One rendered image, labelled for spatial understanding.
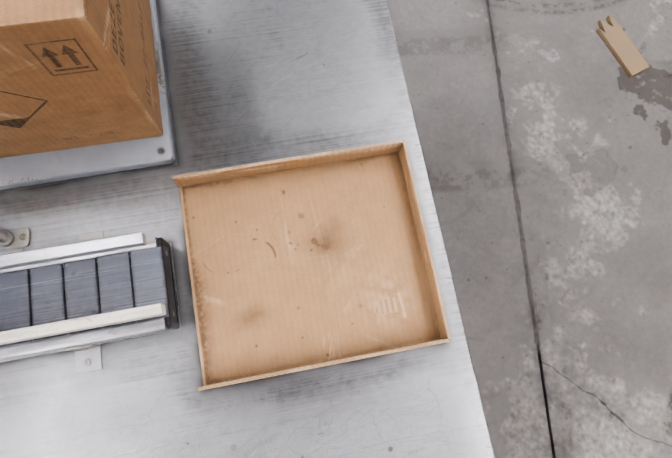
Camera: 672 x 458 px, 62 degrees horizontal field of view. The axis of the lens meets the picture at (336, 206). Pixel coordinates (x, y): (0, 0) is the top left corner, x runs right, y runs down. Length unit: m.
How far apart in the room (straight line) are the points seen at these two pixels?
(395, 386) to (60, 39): 0.52
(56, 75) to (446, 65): 1.37
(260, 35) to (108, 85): 0.28
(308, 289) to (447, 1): 1.39
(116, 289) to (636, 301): 1.45
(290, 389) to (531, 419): 1.04
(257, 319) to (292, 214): 0.14
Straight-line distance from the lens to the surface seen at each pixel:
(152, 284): 0.69
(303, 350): 0.71
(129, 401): 0.74
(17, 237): 0.81
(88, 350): 0.76
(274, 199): 0.73
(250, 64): 0.82
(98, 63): 0.60
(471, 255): 1.63
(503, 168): 1.73
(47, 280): 0.73
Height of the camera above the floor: 1.54
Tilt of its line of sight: 75 degrees down
